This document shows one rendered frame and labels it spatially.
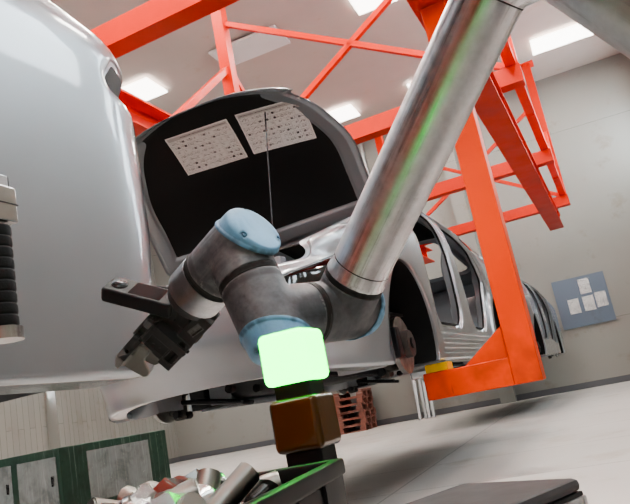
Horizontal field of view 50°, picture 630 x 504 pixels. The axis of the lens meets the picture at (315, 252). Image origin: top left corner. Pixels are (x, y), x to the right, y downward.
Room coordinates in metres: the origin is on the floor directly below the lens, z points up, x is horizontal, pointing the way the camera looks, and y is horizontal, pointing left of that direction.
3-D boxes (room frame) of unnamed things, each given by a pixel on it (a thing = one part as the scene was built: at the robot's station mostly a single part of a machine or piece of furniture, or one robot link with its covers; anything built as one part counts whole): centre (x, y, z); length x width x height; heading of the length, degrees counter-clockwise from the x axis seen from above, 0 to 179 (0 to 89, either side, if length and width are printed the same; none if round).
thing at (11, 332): (0.81, 0.39, 0.83); 0.04 x 0.04 x 0.16
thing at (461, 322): (5.53, -0.23, 1.49); 4.95 x 1.86 x 1.59; 158
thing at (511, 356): (4.11, -0.84, 1.75); 0.68 x 0.16 x 2.45; 68
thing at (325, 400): (0.53, 0.03, 0.59); 0.04 x 0.04 x 0.04; 68
